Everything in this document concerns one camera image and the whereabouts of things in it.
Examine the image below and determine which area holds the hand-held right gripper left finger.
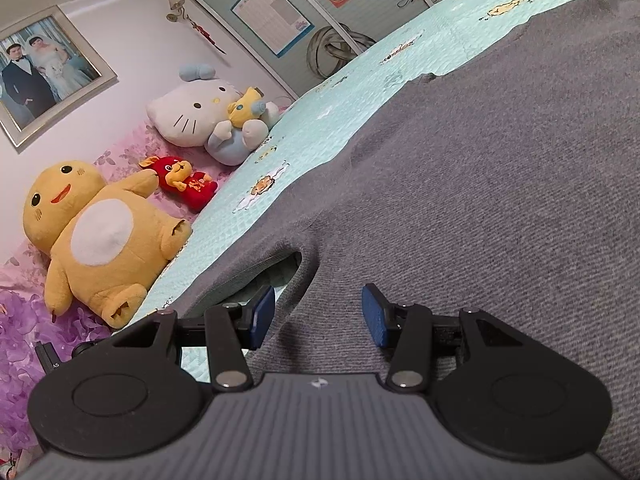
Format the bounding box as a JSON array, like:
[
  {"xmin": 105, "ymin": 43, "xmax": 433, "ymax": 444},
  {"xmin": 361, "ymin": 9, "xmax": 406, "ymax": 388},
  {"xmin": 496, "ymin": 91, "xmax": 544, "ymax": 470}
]
[{"xmin": 102, "ymin": 285, "xmax": 277, "ymax": 393}]

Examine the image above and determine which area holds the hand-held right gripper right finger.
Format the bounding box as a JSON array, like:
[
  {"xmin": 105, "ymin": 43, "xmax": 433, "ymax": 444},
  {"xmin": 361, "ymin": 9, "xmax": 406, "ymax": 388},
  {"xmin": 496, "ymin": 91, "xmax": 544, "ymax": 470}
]
[{"xmin": 361, "ymin": 282, "xmax": 527, "ymax": 394}]

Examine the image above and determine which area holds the grey sweater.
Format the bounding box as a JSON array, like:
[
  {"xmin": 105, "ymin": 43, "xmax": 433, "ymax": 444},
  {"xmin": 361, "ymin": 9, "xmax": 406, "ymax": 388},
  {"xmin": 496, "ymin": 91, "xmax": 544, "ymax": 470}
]
[{"xmin": 170, "ymin": 0, "xmax": 640, "ymax": 480}]

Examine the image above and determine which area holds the large yellow plush toy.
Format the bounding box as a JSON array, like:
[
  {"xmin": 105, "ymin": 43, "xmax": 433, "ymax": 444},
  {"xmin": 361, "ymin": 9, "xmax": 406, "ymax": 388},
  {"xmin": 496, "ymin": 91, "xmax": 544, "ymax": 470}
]
[{"xmin": 22, "ymin": 160, "xmax": 193, "ymax": 330}]

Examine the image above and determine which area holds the red plush toy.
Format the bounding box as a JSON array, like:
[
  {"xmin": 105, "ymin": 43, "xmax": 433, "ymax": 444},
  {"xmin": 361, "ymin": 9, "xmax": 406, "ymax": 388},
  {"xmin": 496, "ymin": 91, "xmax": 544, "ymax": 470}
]
[{"xmin": 139, "ymin": 155, "xmax": 218, "ymax": 213}]

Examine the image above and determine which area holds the small yellow plush toy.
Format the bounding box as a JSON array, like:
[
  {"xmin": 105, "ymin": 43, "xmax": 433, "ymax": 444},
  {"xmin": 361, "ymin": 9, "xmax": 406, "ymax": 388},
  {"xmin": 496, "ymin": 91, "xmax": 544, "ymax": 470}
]
[{"xmin": 227, "ymin": 86, "xmax": 265, "ymax": 128}]

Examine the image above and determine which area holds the white cat plush toy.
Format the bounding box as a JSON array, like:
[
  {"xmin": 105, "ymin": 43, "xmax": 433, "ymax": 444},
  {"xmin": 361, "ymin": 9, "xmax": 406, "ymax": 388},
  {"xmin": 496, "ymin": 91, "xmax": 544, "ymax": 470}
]
[{"xmin": 147, "ymin": 62, "xmax": 296, "ymax": 167}]

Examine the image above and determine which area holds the framed wedding photo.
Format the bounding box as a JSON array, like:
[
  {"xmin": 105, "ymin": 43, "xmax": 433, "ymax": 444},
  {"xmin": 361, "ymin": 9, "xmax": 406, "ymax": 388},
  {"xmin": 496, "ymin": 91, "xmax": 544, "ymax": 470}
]
[{"xmin": 0, "ymin": 5, "xmax": 118, "ymax": 153}]

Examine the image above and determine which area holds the grey sliding door wardrobe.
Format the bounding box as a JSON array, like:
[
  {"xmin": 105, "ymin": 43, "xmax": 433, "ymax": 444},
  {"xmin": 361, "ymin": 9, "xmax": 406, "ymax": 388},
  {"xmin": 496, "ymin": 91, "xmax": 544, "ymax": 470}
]
[{"xmin": 155, "ymin": 0, "xmax": 506, "ymax": 98}]

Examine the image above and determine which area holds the blue bordered poster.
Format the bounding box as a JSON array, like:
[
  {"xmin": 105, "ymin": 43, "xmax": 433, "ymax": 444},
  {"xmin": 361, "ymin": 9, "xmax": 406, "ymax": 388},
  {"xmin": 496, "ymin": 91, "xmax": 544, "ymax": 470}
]
[{"xmin": 231, "ymin": 0, "xmax": 315, "ymax": 57}]

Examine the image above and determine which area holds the red tassel wall ornament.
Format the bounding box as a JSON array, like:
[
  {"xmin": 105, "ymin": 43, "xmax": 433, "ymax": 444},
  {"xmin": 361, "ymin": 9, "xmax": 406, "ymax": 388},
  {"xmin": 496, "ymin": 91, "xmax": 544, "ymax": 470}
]
[{"xmin": 165, "ymin": 0, "xmax": 228, "ymax": 56}]

